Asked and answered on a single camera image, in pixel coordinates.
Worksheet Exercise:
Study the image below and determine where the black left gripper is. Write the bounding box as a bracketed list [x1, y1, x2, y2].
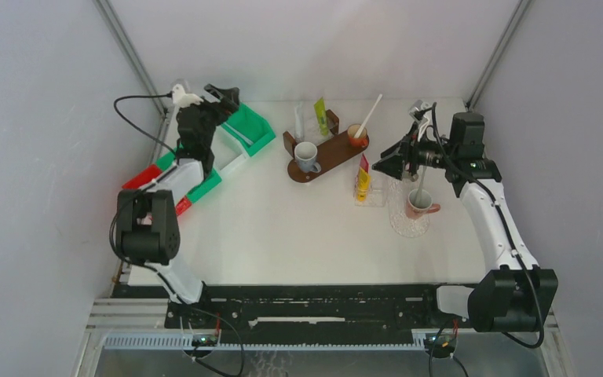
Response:
[186, 85, 239, 149]

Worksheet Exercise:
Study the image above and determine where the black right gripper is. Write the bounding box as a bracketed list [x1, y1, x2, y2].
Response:
[373, 120, 458, 181]

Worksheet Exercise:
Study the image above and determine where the pink toothpaste tube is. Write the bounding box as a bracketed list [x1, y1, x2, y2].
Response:
[359, 153, 370, 173]

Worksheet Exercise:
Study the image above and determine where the yellow toothpaste tube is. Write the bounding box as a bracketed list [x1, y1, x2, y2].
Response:
[355, 167, 371, 203]

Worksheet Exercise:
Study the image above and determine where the light blue toothbrush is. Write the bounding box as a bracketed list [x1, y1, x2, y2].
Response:
[234, 130, 254, 145]

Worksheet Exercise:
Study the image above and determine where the brown ceramic cup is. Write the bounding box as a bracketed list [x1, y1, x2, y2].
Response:
[347, 124, 369, 148]

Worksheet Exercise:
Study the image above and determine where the pink printed white mug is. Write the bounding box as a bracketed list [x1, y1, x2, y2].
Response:
[404, 188, 441, 220]

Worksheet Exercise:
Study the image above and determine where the grey handled white mug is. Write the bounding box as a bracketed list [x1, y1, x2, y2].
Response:
[294, 141, 322, 173]

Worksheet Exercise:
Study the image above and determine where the green toothpaste tube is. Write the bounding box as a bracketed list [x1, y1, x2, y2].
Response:
[313, 97, 329, 136]

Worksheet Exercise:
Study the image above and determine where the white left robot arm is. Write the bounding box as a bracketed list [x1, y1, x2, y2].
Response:
[108, 84, 240, 328]

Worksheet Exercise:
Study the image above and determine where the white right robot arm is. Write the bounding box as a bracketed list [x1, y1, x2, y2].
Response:
[373, 110, 558, 333]

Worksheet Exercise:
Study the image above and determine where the green toothbrush bin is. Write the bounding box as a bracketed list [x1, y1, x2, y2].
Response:
[221, 103, 276, 157]

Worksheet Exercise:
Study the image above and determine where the white toothpaste bin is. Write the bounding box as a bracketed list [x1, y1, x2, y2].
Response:
[211, 127, 249, 179]

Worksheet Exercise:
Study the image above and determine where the brown oval wooden tray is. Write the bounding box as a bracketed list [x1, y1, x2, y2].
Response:
[287, 131, 370, 183]

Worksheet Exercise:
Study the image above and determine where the clear oval acrylic plate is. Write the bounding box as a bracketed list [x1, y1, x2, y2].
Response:
[386, 178, 430, 238]

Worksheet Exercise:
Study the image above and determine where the clear rectangular acrylic plate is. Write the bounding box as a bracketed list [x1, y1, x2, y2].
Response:
[353, 171, 388, 207]

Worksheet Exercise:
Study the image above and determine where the green bin with rack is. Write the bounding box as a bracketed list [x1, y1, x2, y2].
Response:
[153, 152, 222, 207]

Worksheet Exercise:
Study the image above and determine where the red cup bin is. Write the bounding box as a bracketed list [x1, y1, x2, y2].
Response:
[122, 164, 192, 216]

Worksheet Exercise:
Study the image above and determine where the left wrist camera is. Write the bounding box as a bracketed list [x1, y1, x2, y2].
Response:
[171, 79, 204, 108]

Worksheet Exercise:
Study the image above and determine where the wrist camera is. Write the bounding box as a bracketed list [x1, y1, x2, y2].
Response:
[171, 79, 204, 108]
[408, 99, 432, 126]

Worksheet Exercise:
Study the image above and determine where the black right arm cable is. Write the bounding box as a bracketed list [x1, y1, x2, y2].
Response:
[415, 102, 546, 350]

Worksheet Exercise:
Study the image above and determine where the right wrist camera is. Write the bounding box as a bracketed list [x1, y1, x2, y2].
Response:
[408, 99, 432, 126]

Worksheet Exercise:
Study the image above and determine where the aluminium frame post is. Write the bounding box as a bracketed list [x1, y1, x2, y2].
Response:
[93, 0, 158, 95]

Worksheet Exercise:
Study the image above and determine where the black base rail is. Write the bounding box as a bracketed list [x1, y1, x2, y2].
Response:
[164, 284, 450, 346]

